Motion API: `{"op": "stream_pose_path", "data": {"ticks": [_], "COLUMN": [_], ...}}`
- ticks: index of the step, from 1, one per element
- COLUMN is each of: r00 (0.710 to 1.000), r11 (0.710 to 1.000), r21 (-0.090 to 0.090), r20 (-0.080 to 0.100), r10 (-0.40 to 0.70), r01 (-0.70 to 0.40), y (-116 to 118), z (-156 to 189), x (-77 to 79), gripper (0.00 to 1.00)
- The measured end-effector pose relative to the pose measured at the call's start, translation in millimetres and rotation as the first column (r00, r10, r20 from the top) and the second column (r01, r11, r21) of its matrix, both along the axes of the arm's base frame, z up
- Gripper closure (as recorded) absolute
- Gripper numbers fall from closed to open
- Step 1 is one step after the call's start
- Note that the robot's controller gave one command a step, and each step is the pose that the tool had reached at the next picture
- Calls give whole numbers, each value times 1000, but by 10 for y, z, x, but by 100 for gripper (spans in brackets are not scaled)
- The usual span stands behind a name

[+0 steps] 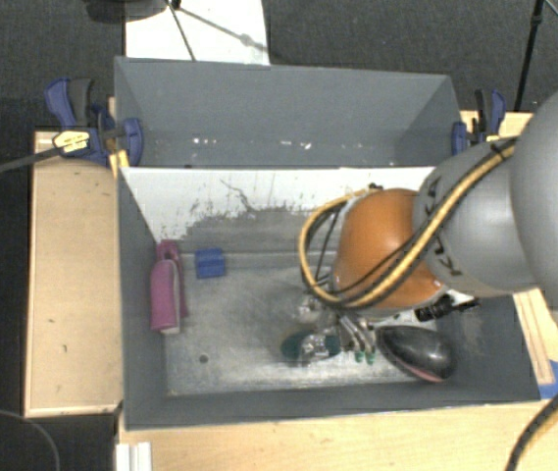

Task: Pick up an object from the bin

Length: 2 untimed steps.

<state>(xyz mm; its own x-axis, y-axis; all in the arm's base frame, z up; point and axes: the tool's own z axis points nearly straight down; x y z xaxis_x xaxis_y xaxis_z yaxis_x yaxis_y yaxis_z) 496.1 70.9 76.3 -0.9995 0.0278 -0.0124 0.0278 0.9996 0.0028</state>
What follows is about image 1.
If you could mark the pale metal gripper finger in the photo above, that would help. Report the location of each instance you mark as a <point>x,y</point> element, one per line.
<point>317,347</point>
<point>312,309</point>

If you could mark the dark green round thing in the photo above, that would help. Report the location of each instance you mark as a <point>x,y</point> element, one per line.
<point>292,347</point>

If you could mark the blue sponge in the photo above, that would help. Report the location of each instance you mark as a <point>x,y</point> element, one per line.
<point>209,263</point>

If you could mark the purple and grey cloth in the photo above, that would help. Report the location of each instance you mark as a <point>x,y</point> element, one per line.
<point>165,292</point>

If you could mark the grey metal bin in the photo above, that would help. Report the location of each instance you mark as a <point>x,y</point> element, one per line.
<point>259,116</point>

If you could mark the pale wood flat board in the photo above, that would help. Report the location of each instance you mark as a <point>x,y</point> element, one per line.
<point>75,273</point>

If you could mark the black cylinder on white bracket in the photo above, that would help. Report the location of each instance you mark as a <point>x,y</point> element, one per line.
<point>438,309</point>

